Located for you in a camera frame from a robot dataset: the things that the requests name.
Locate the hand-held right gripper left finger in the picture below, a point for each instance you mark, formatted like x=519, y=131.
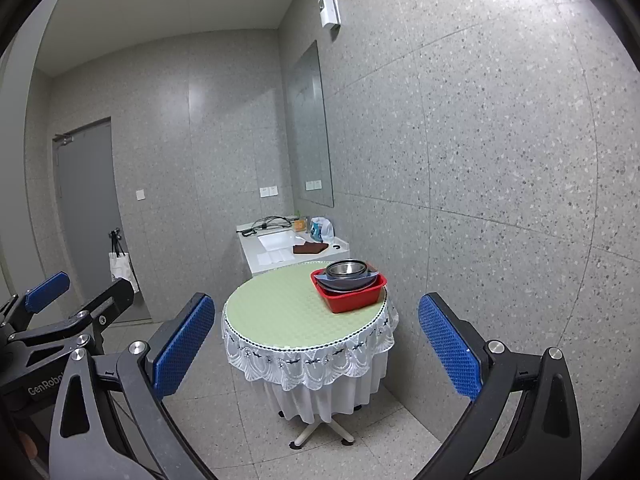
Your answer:
x=182, y=345

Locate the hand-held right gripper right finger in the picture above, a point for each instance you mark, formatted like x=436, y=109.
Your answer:
x=450, y=347

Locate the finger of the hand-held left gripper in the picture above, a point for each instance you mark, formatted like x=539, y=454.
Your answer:
x=112, y=297
x=47, y=290

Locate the red plastic basin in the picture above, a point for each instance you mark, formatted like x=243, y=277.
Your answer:
x=355, y=302

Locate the blue plastic bowl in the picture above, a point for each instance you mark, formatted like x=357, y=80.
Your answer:
x=345, y=284

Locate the medium steel bowl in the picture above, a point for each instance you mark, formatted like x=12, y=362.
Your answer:
x=346, y=268

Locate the person's left hand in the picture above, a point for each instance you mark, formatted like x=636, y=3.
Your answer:
x=29, y=447

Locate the white tote bag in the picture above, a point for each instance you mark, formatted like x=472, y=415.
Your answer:
x=122, y=267

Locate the black small tripod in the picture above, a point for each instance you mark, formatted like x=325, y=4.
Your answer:
x=116, y=240

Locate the grey door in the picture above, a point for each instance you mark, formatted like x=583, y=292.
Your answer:
x=85, y=200

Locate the round table with tablecloth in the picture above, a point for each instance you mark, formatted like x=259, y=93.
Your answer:
x=280, y=315

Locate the white sink counter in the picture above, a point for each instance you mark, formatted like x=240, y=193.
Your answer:
x=250, y=250

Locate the white folded paper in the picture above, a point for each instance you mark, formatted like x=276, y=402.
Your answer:
x=275, y=257

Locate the white table skirt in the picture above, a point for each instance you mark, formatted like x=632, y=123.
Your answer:
x=320, y=400

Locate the grey door closer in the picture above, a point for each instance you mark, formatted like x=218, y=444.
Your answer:
x=63, y=139

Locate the white table base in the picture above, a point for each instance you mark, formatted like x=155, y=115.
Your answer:
x=312, y=432

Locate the brown cloth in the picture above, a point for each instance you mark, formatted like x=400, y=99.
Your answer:
x=310, y=248

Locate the orange small box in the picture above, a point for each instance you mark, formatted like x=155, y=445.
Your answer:
x=300, y=224

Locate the white plastic bag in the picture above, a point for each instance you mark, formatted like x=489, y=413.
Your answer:
x=322, y=228

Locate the white double wall socket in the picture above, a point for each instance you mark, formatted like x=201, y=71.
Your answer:
x=268, y=191

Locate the wall mirror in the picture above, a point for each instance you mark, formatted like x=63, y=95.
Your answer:
x=310, y=135

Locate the white wall-mounted dispenser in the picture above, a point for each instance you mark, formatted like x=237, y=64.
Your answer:
x=330, y=11

